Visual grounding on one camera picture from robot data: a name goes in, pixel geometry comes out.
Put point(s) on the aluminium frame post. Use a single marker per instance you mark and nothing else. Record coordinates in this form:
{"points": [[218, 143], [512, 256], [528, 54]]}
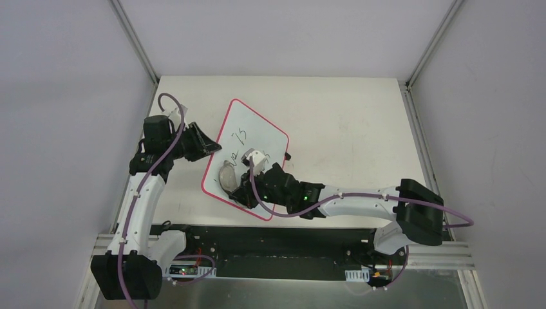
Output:
{"points": [[135, 42], [434, 42]]}

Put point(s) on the aluminium frame post left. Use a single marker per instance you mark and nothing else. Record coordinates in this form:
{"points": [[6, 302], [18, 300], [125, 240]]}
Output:
{"points": [[135, 42]]}

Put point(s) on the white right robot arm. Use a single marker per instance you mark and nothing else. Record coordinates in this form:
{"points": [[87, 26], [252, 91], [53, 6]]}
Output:
{"points": [[411, 210]]}

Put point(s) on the controller board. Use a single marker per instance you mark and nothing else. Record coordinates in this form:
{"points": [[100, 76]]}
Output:
{"points": [[186, 272], [375, 278]]}

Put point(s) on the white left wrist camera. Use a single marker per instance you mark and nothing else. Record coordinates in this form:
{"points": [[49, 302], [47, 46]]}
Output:
{"points": [[176, 115]]}

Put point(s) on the pink-framed whiteboard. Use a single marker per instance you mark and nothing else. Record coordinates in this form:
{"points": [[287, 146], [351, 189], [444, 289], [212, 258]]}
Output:
{"points": [[242, 129]]}

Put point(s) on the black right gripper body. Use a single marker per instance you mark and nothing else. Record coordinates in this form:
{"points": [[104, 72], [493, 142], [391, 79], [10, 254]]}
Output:
{"points": [[254, 188]]}

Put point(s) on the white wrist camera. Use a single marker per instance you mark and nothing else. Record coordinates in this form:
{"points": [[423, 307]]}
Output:
{"points": [[255, 160], [176, 115]]}

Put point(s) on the grey eraser cloth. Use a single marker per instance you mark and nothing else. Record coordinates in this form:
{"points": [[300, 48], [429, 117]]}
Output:
{"points": [[227, 177]]}

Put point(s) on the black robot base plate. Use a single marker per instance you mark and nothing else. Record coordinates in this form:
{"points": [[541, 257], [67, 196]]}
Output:
{"points": [[282, 252]]}

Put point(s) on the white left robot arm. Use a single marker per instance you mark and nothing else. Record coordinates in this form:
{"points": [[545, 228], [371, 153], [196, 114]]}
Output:
{"points": [[132, 269]]}

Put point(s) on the left controller board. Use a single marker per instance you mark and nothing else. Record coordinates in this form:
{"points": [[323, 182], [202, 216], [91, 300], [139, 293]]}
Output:
{"points": [[186, 272]]}

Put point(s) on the aluminium frame post right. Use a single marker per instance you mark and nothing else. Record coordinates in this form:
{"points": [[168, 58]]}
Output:
{"points": [[434, 42]]}

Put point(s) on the right controller board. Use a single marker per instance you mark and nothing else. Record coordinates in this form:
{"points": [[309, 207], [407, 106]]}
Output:
{"points": [[375, 278]]}

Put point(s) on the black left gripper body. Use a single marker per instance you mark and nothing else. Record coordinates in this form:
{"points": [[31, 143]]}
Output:
{"points": [[192, 142]]}

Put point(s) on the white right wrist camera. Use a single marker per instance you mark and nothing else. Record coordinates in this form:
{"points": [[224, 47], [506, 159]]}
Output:
{"points": [[255, 160]]}

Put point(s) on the aluminium frame rail front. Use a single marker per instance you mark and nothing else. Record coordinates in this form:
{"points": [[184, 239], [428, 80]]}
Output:
{"points": [[449, 255]]}

